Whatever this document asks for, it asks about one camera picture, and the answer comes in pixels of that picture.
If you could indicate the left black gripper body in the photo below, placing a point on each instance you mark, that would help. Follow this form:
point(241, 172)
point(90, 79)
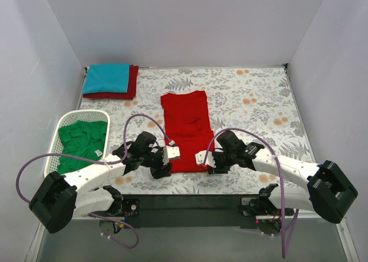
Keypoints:
point(160, 169)

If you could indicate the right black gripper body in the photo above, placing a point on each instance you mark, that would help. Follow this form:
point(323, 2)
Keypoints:
point(217, 166)

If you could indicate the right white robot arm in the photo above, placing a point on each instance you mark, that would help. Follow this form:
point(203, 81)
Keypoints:
point(322, 188)

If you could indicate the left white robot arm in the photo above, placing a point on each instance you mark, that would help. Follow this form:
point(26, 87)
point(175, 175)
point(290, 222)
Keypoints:
point(60, 198)

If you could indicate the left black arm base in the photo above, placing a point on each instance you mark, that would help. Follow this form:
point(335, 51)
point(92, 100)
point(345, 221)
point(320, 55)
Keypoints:
point(121, 208)

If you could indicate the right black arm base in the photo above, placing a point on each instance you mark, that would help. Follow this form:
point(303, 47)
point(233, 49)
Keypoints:
point(262, 206)

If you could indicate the floral patterned table mat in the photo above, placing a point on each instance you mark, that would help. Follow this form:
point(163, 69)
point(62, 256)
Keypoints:
point(257, 102)

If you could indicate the green t-shirt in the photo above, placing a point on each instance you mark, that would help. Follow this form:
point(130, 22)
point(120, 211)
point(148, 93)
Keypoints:
point(84, 139)

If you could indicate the folded dark red t-shirt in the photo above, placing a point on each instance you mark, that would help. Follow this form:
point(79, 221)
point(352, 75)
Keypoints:
point(129, 95)

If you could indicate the folded teal t-shirt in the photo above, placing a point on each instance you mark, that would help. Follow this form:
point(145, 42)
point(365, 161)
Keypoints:
point(107, 78)

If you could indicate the white plastic laundry basket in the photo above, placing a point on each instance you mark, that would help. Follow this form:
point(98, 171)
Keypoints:
point(86, 115)

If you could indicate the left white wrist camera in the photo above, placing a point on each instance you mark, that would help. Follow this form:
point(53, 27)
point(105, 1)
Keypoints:
point(170, 153)

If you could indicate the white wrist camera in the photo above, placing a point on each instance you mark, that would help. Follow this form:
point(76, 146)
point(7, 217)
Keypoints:
point(205, 159)
point(170, 153)

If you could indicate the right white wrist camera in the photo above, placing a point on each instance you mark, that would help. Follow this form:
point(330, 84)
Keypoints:
point(205, 159)

